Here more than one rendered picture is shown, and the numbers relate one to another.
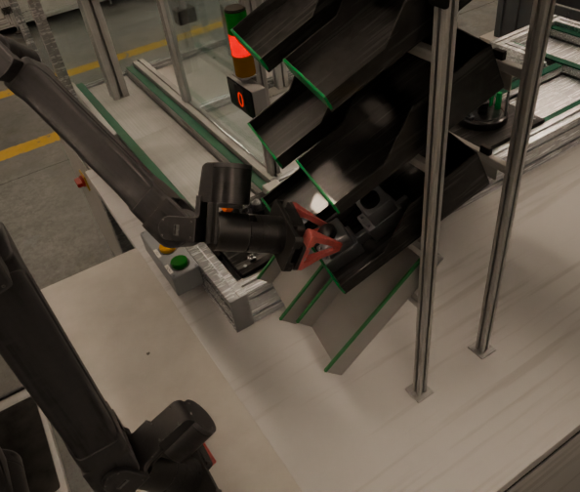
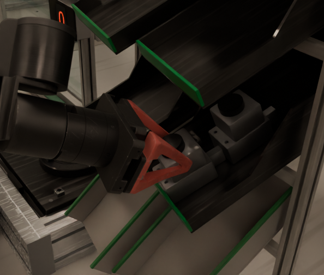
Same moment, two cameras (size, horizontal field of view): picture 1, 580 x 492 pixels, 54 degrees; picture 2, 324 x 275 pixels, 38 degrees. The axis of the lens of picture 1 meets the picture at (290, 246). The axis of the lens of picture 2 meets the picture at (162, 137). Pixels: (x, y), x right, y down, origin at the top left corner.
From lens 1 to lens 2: 0.38 m
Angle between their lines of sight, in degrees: 12
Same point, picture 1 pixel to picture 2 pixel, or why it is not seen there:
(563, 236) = not seen: outside the picture
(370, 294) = (212, 238)
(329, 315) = (155, 264)
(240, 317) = (39, 263)
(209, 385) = not seen: outside the picture
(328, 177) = (183, 63)
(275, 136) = (107, 20)
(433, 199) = not seen: outside the picture
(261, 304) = (66, 247)
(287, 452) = not seen: outside the picture
